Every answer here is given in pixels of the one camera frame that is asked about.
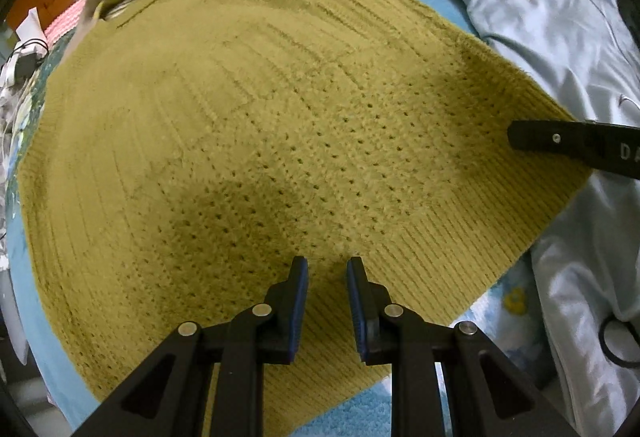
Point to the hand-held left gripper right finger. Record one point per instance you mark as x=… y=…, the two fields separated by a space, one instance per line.
x=356 y=307

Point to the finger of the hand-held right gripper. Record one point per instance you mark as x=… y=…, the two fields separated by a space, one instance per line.
x=550 y=137

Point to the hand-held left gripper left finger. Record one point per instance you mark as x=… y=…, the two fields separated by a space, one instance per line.
x=299 y=307

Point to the green knitted sweater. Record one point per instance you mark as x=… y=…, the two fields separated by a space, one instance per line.
x=250 y=117

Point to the light blue daisy duvet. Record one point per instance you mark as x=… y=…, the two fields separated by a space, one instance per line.
x=550 y=17

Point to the grey white patterned cloth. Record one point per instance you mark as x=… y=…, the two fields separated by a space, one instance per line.
x=7 y=117

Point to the white power strip with plugs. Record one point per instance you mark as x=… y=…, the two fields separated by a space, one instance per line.
x=22 y=62

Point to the pink fabric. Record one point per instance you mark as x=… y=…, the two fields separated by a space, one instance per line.
x=62 y=19

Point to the white paper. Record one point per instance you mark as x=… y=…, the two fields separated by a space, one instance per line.
x=30 y=24

